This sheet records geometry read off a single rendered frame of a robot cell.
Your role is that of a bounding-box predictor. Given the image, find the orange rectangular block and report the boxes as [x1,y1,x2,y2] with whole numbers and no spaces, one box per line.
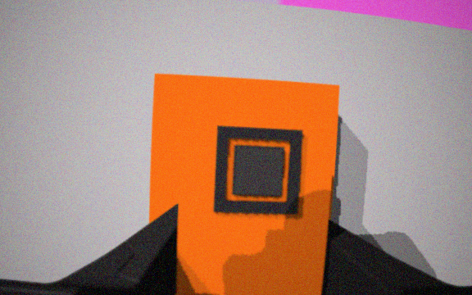
[149,74,339,295]

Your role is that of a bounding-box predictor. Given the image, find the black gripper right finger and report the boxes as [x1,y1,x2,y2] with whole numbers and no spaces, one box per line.
[321,219,472,295]

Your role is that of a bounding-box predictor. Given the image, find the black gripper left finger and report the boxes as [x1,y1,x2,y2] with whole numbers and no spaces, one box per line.
[0,203,179,295]

